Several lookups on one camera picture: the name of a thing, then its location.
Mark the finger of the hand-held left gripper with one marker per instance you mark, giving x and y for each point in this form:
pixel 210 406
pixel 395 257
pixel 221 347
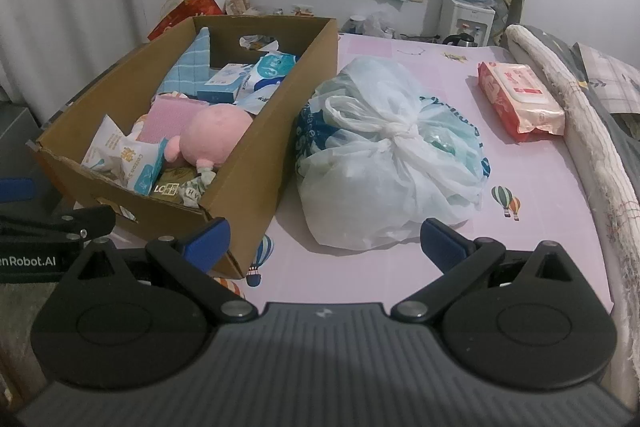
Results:
pixel 15 193
pixel 85 219

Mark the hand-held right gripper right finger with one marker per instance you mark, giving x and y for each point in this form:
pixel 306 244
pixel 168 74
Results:
pixel 442 239

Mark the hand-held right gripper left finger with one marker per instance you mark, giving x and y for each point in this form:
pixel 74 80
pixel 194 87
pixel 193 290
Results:
pixel 207 239

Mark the white plastic bag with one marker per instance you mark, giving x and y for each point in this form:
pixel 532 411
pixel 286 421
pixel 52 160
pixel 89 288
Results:
pixel 375 187

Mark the brown cardboard box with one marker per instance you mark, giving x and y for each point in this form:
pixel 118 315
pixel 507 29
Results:
pixel 280 97

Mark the blue face mask box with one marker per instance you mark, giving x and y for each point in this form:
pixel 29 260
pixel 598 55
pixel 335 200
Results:
pixel 225 79

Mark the blue checked towel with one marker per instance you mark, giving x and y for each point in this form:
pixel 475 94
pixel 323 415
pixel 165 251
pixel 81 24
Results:
pixel 190 67

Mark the grey cabinet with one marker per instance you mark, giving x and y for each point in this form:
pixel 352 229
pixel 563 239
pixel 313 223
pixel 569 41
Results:
pixel 15 132

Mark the olive printed packet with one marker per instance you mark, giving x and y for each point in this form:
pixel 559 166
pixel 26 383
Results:
pixel 172 187

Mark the white blue packet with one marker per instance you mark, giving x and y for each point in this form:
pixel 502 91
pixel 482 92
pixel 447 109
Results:
pixel 125 157

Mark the pink printed bed sheet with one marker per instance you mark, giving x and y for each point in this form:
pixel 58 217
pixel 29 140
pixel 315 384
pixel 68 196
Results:
pixel 525 187

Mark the pink plush toy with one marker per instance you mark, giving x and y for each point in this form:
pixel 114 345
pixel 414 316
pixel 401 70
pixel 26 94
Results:
pixel 215 127

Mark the pink textured cloth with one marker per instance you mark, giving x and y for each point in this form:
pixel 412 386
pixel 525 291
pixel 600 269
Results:
pixel 165 117

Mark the red wet wipes pack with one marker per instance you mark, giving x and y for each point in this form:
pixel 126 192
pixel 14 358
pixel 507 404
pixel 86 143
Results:
pixel 510 92

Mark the blue white wipes pack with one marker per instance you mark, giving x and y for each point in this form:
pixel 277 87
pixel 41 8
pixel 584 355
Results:
pixel 270 67

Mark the white rolled quilt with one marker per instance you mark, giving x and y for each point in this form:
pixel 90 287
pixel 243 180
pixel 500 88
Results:
pixel 565 92

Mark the black electric kettle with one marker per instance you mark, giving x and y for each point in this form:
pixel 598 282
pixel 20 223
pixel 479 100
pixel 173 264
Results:
pixel 460 40

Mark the white water dispenser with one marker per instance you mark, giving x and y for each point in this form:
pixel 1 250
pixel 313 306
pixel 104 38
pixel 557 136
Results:
pixel 462 19

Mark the crumpled clear plastic bag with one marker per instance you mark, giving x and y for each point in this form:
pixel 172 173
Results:
pixel 380 27

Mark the grey checked bedding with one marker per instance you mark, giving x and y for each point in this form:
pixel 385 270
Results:
pixel 610 77

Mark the red snack bag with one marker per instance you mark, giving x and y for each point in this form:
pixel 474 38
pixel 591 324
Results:
pixel 200 4

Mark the white food packets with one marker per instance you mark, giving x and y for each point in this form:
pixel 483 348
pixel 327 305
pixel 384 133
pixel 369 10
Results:
pixel 240 4

